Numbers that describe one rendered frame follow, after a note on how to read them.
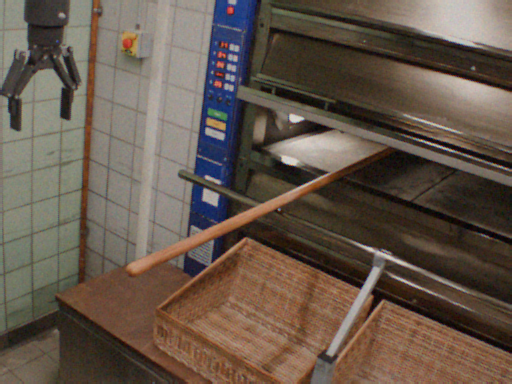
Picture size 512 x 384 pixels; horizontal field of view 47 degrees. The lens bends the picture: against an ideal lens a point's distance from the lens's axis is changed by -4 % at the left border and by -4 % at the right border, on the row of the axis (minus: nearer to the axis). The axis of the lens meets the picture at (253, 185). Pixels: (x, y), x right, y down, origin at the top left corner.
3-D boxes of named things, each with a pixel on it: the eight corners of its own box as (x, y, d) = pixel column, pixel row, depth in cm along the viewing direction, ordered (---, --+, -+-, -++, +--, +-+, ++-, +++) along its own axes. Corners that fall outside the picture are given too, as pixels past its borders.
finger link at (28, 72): (49, 57, 120) (45, 53, 119) (18, 102, 118) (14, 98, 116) (37, 53, 122) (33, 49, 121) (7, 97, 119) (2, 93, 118)
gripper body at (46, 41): (50, 20, 124) (48, 62, 128) (18, 22, 117) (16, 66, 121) (73, 26, 121) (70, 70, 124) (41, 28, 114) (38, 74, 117)
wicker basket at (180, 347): (236, 296, 241) (245, 234, 231) (359, 360, 212) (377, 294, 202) (149, 344, 203) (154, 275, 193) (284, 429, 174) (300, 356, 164)
